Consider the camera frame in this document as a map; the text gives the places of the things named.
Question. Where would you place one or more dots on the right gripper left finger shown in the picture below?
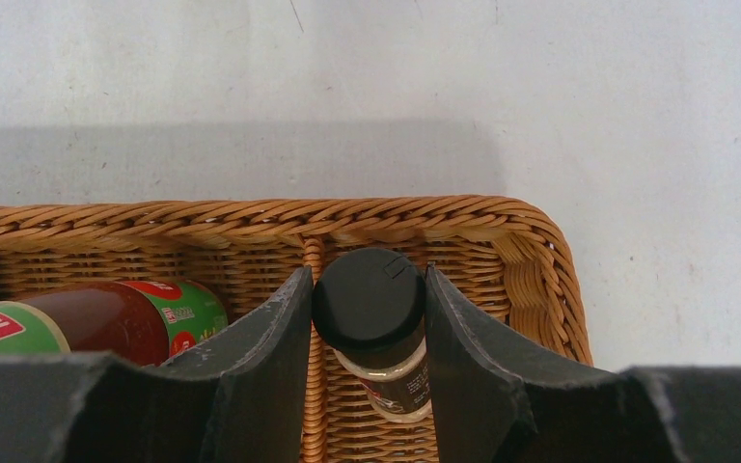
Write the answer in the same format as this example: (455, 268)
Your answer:
(237, 397)

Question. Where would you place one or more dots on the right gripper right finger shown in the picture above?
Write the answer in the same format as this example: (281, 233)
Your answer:
(499, 397)

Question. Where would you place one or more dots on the yellow-cap sauce bottle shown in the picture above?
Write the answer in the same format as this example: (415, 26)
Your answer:
(145, 322)

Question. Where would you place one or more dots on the small black pepper jar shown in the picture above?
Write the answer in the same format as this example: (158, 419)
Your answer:
(369, 307)

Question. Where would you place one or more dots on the brown wicker divided basket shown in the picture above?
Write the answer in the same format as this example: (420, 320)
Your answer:
(505, 255)

